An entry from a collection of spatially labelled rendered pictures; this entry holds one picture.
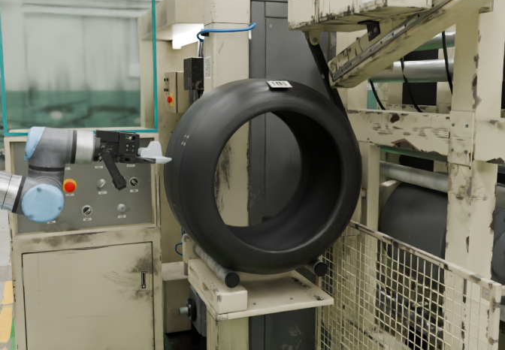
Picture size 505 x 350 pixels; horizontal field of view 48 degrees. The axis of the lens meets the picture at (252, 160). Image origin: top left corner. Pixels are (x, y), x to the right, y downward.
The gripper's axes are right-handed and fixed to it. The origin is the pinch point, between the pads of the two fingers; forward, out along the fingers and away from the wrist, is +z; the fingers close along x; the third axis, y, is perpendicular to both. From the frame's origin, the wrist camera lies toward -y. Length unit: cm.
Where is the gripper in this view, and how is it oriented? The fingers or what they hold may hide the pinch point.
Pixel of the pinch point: (166, 161)
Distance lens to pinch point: 159.6
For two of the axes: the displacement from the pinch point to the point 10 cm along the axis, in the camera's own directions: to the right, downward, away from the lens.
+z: 9.3, 0.7, 3.5
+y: 1.1, -9.9, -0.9
